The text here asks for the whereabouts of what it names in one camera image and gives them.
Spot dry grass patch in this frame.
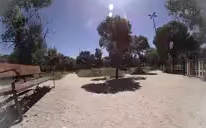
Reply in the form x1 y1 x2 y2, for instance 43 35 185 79
75 67 132 79

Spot row of distant trees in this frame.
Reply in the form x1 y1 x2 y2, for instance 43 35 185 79
33 46 106 71

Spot dark round-crowned tree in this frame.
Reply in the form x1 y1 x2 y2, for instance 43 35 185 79
96 14 133 80

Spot small tree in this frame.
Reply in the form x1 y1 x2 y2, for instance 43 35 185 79
130 34 152 75

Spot pale sandy gravel path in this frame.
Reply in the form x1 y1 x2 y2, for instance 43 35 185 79
0 70 206 128

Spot lamp pole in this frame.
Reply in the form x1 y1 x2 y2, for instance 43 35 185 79
148 12 158 33

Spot dark broad tree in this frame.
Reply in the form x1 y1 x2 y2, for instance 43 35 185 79
153 20 201 73

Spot brown wooden bench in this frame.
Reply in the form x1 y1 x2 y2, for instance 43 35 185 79
0 61 56 122

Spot tall sparse tree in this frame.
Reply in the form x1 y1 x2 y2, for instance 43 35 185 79
0 0 54 66

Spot white fence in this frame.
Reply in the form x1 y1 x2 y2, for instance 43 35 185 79
184 57 206 81

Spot tree with overhanging branches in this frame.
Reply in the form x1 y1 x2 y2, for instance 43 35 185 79
164 0 206 38

